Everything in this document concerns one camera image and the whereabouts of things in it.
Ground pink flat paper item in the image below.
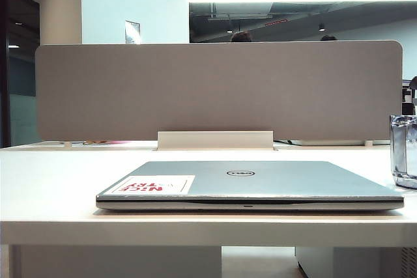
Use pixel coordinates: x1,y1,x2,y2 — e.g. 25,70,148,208
82,140,132,146

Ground dark glass door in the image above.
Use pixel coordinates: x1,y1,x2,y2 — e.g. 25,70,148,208
0,0,40,149

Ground beige cable tray flap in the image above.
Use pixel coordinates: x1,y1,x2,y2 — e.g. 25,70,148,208
156,130,274,150

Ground silver closed laptop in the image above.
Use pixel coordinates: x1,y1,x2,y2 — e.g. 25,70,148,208
95,160,405,211

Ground white wall poster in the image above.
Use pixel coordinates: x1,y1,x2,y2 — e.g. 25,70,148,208
124,20,142,45

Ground grey-brown fabric desk divider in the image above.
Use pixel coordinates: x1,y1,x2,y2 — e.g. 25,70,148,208
34,40,405,142

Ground clear smoky glass mug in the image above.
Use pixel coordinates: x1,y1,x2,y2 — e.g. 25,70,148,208
390,114,417,189

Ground white red-lettered sticker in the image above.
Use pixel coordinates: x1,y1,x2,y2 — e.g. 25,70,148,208
110,175,196,195

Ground black office chair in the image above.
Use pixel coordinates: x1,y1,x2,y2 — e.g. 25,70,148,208
401,76,417,117

